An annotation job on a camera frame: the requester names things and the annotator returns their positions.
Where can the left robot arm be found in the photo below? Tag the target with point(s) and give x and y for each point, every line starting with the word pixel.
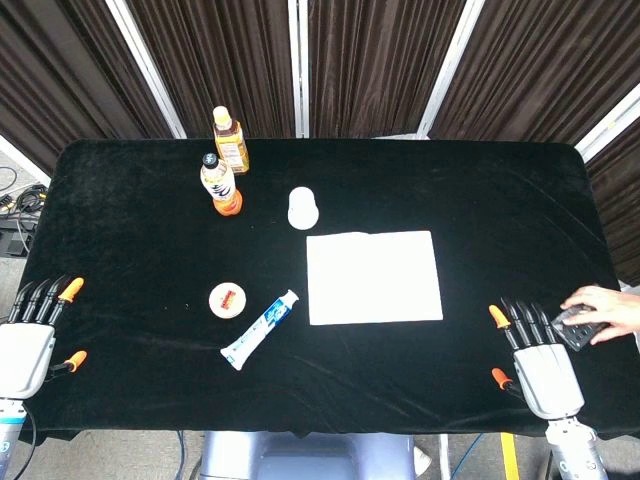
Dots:
pixel 9 435

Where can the black remote controller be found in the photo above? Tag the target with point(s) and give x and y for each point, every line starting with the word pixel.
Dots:
pixel 575 331

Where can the round white tin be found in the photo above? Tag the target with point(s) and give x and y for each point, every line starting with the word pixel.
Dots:
pixel 227 300

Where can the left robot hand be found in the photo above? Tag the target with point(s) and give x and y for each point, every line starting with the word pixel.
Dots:
pixel 26 347

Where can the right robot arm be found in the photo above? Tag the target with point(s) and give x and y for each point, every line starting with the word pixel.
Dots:
pixel 575 447

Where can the black velvet tablecloth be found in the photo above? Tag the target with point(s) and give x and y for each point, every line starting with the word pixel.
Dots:
pixel 320 280

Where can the orange bottom drink bottle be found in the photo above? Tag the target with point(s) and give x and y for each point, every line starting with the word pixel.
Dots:
pixel 220 187

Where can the brown pleated curtain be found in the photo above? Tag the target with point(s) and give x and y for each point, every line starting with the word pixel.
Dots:
pixel 320 60

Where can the blue white toothpaste tube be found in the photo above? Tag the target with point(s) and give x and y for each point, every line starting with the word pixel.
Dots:
pixel 261 329

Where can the yellow label tea bottle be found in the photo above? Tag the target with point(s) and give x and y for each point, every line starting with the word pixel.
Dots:
pixel 230 140

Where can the person's hand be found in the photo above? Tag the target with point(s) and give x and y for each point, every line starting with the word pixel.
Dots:
pixel 605 310

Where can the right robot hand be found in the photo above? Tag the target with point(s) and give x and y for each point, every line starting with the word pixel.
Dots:
pixel 545 370

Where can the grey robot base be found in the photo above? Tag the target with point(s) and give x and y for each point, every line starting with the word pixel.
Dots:
pixel 307 456

